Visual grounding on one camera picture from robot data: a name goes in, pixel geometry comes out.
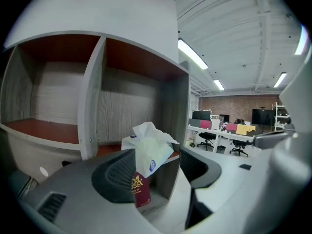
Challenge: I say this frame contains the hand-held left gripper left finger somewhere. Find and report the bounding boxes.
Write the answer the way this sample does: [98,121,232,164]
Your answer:
[19,148,156,234]

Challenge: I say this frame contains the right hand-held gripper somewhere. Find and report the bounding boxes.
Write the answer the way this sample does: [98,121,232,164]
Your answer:
[253,57,312,149]

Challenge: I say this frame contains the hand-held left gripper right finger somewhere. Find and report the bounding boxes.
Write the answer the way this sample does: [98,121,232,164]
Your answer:
[179,136,312,231]

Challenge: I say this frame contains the white pack of tissues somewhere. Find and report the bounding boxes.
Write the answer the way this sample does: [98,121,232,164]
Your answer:
[121,121,180,179]

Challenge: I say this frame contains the grey wooden shelf red boards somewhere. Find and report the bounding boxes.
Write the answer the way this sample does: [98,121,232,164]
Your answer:
[0,32,191,215]

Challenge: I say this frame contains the long ceiling light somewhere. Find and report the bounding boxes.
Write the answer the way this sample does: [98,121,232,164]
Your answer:
[294,24,310,56]
[177,38,209,70]
[273,72,288,88]
[213,78,225,91]

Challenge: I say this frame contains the white metal storage rack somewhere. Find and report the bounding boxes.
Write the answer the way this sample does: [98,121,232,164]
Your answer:
[274,102,288,132]

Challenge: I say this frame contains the black office chair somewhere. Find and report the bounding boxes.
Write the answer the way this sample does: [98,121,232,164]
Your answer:
[196,131,217,152]
[229,138,253,158]

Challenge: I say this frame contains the large black screen on stand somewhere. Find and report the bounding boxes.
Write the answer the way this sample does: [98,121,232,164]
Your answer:
[251,109,276,126]

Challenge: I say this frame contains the long white office desk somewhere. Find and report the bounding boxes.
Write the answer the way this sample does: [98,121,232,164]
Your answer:
[187,125,255,154]

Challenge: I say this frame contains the magenta desk divider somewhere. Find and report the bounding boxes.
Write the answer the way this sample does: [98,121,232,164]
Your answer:
[199,119,213,130]

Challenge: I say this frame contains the yellow desk divider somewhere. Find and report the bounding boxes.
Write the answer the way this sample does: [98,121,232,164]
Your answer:
[235,124,256,135]

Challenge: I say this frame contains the maroon booklet gold crest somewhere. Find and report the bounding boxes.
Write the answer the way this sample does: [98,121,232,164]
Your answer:
[130,172,152,209]

